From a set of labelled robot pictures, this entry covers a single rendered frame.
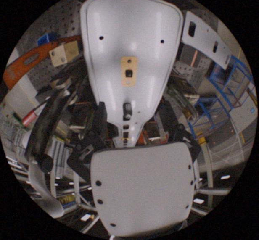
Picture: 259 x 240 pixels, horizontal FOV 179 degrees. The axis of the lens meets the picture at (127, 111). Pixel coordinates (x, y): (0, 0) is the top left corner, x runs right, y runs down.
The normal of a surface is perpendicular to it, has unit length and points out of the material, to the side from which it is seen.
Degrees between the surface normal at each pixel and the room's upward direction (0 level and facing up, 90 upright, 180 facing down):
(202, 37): 0
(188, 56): 0
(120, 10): 0
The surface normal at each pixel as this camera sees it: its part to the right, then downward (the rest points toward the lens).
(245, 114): -1.00, 0.09
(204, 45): 0.07, 0.79
